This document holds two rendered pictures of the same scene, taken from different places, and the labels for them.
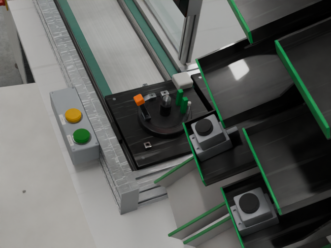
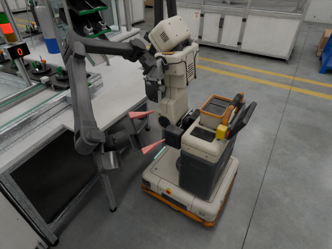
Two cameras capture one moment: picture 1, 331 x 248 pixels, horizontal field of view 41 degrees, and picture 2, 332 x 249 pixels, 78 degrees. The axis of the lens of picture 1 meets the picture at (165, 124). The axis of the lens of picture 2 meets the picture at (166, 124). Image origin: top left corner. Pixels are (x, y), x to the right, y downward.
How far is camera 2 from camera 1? 1.84 m
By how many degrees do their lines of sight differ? 79
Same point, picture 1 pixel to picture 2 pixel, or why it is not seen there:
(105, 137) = not seen: hidden behind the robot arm
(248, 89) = (83, 9)
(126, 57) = (32, 103)
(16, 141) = (96, 110)
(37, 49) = (37, 136)
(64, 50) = (44, 106)
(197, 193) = (93, 57)
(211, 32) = not seen: outside the picture
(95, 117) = not seen: hidden behind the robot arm
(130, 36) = (15, 107)
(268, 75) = (78, 6)
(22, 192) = (113, 100)
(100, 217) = (107, 87)
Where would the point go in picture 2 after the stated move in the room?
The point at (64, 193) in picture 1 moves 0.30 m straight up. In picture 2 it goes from (106, 94) to (98, 54)
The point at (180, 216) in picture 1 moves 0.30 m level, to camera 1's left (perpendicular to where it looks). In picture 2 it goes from (100, 61) to (115, 74)
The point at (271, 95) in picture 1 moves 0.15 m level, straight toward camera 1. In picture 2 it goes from (84, 6) to (105, 5)
